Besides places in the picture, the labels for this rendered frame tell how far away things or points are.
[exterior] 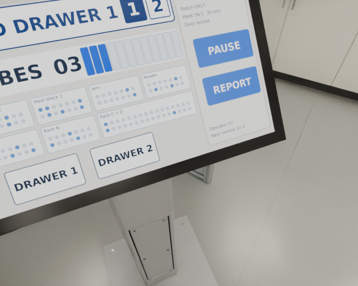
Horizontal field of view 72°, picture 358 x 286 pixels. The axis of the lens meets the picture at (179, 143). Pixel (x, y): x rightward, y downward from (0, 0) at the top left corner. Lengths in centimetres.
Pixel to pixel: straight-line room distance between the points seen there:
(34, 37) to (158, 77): 17
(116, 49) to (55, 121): 13
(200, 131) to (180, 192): 113
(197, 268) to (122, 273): 35
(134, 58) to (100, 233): 119
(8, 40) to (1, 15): 3
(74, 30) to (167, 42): 13
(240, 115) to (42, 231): 135
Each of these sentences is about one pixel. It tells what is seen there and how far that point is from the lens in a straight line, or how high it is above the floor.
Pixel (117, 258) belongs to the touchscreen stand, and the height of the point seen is 4.
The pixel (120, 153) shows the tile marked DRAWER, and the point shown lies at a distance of 37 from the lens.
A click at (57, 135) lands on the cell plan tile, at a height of 104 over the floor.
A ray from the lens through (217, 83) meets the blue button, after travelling 41.
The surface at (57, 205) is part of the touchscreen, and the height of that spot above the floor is 97.
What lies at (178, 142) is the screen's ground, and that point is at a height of 100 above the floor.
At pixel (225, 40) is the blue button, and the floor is 110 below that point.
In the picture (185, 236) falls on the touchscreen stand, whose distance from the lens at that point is 135.
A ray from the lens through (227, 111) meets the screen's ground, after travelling 41.
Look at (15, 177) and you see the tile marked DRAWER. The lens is 39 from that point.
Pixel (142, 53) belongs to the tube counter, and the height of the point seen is 111.
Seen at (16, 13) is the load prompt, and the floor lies 117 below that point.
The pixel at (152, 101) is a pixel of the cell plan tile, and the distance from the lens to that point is 37.
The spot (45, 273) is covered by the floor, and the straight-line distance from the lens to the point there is 148.
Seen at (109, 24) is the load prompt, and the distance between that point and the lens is 39.
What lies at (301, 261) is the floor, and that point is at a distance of 146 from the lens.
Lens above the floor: 128
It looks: 47 degrees down
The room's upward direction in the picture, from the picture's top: 1 degrees counter-clockwise
